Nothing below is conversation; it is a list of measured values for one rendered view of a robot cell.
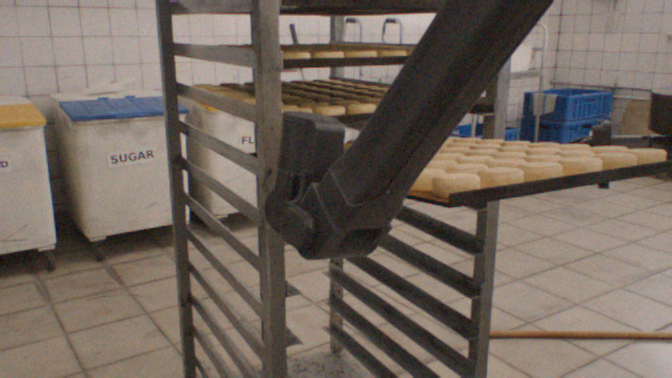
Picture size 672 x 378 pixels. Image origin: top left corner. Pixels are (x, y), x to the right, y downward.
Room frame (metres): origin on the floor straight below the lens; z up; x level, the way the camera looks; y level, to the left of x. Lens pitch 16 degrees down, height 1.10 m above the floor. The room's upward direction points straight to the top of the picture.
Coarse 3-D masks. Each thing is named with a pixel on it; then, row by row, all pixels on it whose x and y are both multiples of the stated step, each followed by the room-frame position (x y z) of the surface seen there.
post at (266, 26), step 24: (264, 0) 0.89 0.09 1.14; (264, 24) 0.89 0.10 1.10; (264, 48) 0.89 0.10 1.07; (264, 72) 0.89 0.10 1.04; (264, 96) 0.89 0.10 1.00; (264, 120) 0.89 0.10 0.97; (264, 144) 0.89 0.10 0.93; (264, 168) 0.89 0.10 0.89; (264, 192) 0.89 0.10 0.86; (264, 216) 0.89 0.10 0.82; (264, 240) 0.90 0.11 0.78; (264, 264) 0.90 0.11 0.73; (264, 288) 0.90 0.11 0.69; (264, 312) 0.91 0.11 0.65; (264, 336) 0.91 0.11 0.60
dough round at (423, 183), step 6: (420, 174) 0.66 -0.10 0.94; (426, 174) 0.66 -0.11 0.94; (432, 174) 0.66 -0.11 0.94; (438, 174) 0.66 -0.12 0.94; (444, 174) 0.66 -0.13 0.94; (420, 180) 0.65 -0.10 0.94; (426, 180) 0.65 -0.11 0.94; (414, 186) 0.66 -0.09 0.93; (420, 186) 0.65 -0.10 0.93; (426, 186) 0.65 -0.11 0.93
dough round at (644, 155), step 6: (630, 150) 0.78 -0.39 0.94; (636, 150) 0.78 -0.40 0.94; (642, 150) 0.78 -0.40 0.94; (648, 150) 0.77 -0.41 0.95; (654, 150) 0.77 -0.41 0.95; (660, 150) 0.77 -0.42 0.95; (642, 156) 0.75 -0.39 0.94; (648, 156) 0.75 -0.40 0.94; (654, 156) 0.75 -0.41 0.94; (660, 156) 0.75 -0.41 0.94; (642, 162) 0.75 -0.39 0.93; (648, 162) 0.75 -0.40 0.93
